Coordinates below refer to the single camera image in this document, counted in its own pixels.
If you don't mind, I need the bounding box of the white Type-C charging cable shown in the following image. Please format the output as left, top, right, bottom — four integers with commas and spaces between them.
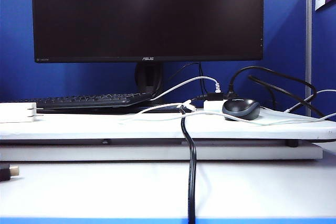
117, 89, 336, 126

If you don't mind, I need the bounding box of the white charging base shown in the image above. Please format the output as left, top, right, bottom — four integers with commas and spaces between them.
0, 102, 37, 123

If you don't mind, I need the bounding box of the white base board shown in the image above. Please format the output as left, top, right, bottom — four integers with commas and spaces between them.
0, 142, 324, 161

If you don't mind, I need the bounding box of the white-tipped black lead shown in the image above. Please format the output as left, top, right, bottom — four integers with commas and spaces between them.
181, 94, 209, 107

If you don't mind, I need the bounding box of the black monitor stand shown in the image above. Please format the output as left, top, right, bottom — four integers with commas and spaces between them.
134, 62, 196, 113

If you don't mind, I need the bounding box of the small black hub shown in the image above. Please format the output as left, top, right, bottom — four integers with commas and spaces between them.
206, 91, 224, 101

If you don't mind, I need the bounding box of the black and grey mouse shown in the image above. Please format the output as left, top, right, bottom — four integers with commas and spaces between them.
222, 98, 261, 121

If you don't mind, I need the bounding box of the black keyboard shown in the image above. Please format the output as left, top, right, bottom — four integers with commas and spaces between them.
15, 92, 153, 109

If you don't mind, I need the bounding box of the black ASUS monitor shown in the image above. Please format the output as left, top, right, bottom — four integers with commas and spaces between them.
30, 0, 265, 64

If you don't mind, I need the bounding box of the white raised desk board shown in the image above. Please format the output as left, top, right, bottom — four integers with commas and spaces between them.
0, 107, 336, 141

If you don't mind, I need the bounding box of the wide blue partition panel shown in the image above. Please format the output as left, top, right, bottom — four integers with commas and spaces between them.
0, 0, 308, 104

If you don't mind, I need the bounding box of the narrow blue partition panel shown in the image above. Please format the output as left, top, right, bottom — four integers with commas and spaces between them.
311, 0, 336, 120

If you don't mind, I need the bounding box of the black gold-tipped HDMI plug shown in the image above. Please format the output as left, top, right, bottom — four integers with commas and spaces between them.
0, 163, 20, 183

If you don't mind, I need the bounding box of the thin black monitor cable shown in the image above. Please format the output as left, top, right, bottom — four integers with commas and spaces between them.
167, 61, 208, 97

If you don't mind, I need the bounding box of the white ethernet cable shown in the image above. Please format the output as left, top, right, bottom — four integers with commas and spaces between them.
151, 76, 221, 101

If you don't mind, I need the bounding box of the black power cable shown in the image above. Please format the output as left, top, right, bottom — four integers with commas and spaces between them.
178, 104, 197, 224

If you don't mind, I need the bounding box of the thick black straight cable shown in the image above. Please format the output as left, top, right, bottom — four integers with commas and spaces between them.
248, 74, 336, 122

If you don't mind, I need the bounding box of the thick black looped cable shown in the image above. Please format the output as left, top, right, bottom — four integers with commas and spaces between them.
227, 66, 318, 113

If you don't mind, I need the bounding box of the grey metal partition post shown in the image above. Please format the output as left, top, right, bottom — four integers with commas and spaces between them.
305, 0, 313, 116

